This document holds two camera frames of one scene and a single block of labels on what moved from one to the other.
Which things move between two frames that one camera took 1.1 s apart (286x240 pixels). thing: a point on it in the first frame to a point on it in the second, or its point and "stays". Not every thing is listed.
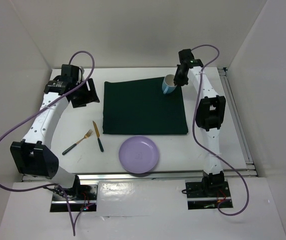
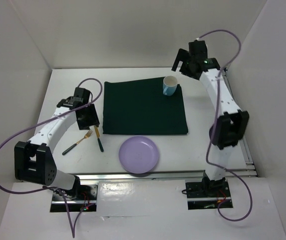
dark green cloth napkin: x=139 y=106 stays
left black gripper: x=90 y=95 to x=93 y=119
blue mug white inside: x=168 y=86 stays
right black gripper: x=177 y=80 to x=181 y=56
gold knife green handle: x=97 y=135 stays
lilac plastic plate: x=138 y=154 stays
